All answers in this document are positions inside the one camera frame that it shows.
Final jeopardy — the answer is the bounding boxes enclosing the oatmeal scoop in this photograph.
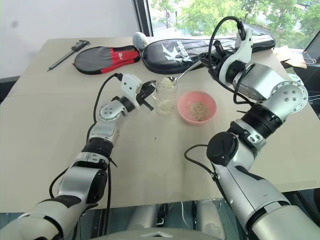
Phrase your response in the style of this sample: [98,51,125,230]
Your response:
[159,77,174,89]

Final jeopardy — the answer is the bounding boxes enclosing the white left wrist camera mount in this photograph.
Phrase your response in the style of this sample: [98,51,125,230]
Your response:
[120,73,142,106]

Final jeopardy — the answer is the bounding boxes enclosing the silver robot torso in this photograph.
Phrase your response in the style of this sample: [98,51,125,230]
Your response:
[81,199,227,240]

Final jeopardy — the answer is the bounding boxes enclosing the grey egg-shaped object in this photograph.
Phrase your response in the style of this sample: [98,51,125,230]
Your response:
[132,31,149,51]

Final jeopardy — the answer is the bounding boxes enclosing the grey vernier caliper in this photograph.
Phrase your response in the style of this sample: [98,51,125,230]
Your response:
[46,39,92,73]

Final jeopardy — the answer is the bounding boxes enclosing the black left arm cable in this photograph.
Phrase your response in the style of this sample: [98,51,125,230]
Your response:
[48,72,125,219]

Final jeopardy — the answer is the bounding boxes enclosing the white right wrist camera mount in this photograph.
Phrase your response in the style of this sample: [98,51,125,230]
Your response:
[217,26,254,81]

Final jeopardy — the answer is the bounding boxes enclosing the cardboard pieces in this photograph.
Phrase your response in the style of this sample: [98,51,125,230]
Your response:
[271,45,309,69]

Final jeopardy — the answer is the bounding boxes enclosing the pink bowl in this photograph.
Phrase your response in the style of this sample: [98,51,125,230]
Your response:
[176,90,218,124]

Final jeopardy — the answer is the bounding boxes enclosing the oatmeal heap in bowl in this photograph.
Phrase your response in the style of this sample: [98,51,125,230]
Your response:
[187,101,210,122]

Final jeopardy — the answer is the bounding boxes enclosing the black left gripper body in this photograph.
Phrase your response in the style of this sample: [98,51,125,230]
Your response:
[135,82,156,109]

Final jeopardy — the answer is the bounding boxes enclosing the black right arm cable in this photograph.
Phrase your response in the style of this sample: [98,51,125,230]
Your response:
[184,15,256,201]

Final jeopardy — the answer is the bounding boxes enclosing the black red paddle cover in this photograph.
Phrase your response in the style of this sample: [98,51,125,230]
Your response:
[72,45,142,76]

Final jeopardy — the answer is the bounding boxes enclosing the black window frame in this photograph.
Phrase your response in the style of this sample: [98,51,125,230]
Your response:
[131,0,154,39]

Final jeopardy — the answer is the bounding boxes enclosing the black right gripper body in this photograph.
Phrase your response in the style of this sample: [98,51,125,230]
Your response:
[207,50,235,74]

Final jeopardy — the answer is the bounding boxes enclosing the black Kason racket bag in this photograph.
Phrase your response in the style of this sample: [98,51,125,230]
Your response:
[141,33,277,74]

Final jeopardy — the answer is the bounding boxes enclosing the metal spoon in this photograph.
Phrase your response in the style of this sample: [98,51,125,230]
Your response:
[166,60,204,84]

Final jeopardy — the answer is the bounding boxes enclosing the oatmeal in glass mug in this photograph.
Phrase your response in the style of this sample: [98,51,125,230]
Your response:
[158,99,174,116]

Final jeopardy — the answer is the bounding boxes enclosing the clear glass jar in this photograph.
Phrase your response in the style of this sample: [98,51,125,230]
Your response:
[149,78,180,117]

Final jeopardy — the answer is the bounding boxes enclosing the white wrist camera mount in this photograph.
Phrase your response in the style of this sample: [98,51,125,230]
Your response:
[217,26,254,81]
[120,73,142,106]

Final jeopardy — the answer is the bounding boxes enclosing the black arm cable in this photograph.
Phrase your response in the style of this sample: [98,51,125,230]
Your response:
[48,72,125,219]
[184,15,256,201]

